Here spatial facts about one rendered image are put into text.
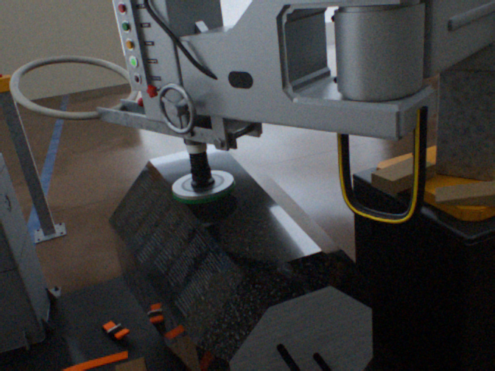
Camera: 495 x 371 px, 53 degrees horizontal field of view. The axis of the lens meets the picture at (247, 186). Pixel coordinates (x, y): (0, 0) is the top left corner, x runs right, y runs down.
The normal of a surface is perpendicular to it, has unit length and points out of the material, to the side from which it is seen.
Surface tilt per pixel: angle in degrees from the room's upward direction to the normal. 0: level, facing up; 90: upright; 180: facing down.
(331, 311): 90
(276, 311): 90
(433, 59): 90
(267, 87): 90
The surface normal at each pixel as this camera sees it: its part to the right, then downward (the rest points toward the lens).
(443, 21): 0.74, 0.19
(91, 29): 0.27, 0.36
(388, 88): -0.03, 0.41
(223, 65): -0.64, 0.39
